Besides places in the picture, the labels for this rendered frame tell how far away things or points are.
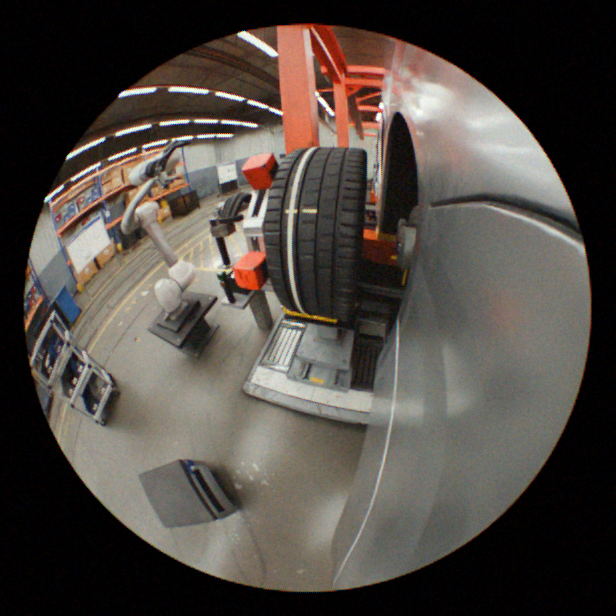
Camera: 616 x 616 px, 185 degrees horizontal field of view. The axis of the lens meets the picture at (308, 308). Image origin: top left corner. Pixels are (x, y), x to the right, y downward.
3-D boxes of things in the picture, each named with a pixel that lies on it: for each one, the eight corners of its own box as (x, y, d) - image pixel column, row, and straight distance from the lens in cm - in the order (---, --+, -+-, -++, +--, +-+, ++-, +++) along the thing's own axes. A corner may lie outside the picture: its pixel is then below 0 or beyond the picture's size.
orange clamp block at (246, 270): (274, 272, 57) (260, 291, 50) (252, 270, 60) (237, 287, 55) (270, 251, 53) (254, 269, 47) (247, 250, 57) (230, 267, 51)
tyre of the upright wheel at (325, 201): (343, 359, 69) (365, 131, 36) (282, 346, 73) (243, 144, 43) (360, 265, 117) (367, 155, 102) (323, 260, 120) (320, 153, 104)
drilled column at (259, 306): (268, 330, 149) (255, 288, 120) (257, 327, 153) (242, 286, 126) (273, 320, 154) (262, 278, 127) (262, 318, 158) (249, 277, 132)
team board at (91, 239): (91, 300, 614) (62, 241, 610) (89, 298, 663) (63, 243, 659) (123, 265, 635) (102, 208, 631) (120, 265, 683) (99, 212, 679)
